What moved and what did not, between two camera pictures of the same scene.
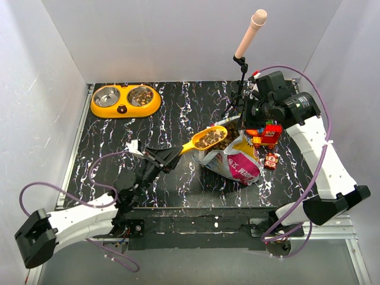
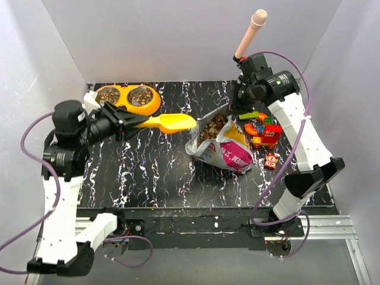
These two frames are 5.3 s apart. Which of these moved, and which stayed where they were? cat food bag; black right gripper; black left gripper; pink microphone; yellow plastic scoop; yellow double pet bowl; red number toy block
Moved: yellow plastic scoop; black left gripper; black right gripper; cat food bag
Stayed: red number toy block; pink microphone; yellow double pet bowl
